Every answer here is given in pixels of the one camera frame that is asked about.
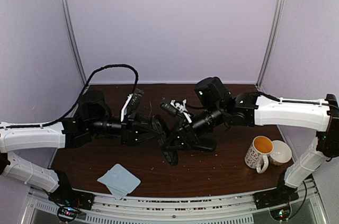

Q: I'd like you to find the black woven glasses case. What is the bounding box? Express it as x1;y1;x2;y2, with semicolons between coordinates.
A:
151;114;179;166

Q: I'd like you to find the white cream bowl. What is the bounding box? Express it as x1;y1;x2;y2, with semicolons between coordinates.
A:
269;140;292;166

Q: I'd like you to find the aluminium corner post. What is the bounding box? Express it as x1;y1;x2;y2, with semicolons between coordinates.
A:
61;0;87;85
256;0;285;89

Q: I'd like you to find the light blue cloth left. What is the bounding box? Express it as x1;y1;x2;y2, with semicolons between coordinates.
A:
97;164;141;200

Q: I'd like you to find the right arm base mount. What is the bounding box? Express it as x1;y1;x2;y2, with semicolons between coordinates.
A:
253;181;308;223

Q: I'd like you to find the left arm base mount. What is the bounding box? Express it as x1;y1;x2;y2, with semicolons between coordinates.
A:
46;171;95;223

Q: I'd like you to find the aluminium left corner post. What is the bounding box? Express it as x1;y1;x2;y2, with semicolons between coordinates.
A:
61;0;87;85

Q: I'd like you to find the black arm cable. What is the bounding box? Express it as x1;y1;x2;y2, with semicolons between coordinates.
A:
185;92;332;110
0;64;140;129

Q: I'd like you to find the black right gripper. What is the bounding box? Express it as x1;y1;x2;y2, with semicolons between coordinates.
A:
160;103;225;151

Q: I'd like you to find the white patterned mug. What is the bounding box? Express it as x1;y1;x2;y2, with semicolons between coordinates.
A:
244;136;273;174

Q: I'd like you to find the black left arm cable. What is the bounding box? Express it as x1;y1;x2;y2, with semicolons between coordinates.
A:
0;64;140;129

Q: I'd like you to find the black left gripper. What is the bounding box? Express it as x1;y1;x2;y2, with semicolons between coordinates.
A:
87;112;160;147

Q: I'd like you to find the aluminium front frame rail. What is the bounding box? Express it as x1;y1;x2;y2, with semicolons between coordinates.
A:
18;178;329;223

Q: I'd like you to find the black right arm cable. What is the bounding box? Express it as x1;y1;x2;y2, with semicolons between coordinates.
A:
185;92;332;110

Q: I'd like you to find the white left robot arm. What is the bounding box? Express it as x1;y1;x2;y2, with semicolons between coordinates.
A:
1;89;159;205

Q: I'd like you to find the aluminium right corner post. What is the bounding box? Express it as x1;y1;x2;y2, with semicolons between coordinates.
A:
256;0;285;89

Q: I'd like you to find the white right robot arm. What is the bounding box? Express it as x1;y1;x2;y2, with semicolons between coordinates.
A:
162;77;338;204

